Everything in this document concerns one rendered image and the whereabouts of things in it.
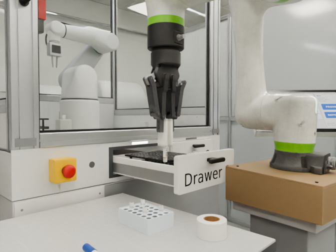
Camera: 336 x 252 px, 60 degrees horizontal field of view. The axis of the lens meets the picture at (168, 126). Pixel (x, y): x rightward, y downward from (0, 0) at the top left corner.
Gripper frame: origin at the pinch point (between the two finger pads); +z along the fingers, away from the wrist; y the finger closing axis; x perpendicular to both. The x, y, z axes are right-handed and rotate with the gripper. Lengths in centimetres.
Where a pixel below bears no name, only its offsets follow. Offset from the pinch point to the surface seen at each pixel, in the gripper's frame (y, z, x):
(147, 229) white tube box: -6.8, 22.6, -1.2
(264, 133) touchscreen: 94, 5, 24
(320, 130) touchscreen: 113, 3, 2
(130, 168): 8.7, 13.7, 26.5
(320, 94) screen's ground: 131, -17, 9
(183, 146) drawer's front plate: 45, 9, 36
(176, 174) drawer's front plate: 7.8, 12.1, 3.9
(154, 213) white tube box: -2.4, 20.4, 1.4
